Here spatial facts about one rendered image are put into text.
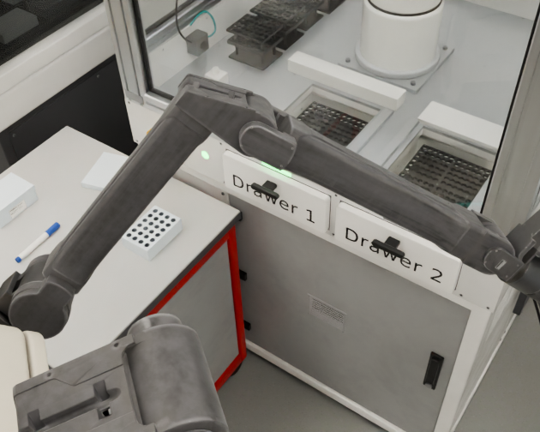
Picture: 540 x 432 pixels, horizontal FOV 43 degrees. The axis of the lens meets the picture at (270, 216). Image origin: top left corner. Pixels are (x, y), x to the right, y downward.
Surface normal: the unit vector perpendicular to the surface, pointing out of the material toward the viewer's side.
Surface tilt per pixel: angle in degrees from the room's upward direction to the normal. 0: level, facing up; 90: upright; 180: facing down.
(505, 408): 0
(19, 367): 42
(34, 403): 13
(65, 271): 59
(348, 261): 90
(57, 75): 90
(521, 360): 0
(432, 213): 70
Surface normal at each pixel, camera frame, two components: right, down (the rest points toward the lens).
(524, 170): -0.57, 0.61
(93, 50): 0.82, 0.40
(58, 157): -0.03, -0.69
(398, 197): 0.10, 0.43
